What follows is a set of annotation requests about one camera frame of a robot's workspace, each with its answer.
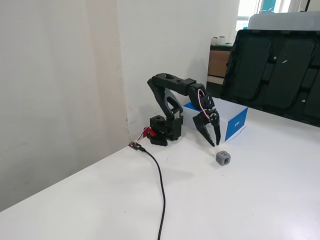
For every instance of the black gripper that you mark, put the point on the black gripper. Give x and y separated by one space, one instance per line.
203 121

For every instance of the gray cube block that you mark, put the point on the gray cube block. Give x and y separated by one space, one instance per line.
223 158

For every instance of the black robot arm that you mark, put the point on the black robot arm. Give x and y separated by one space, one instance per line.
175 85

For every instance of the blue white cardboard box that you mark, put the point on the blue white cardboard box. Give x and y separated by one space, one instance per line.
235 125

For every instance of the dark shelf unit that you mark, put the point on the dark shelf unit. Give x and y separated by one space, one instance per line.
212 86

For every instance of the red plastic clamp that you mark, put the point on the red plastic clamp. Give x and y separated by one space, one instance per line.
149 132

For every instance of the small controller board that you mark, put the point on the small controller board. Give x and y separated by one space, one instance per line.
134 145

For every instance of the black plastic tray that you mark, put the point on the black plastic tray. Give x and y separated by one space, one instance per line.
270 72

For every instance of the white cup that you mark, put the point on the white cup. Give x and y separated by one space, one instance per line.
222 40
215 41

